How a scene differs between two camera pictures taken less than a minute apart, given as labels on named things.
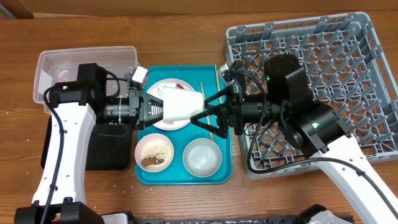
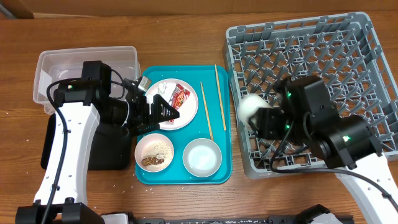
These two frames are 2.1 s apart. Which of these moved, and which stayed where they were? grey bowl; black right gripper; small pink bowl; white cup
Moved: black right gripper; white cup
Stayed: grey bowl; small pink bowl
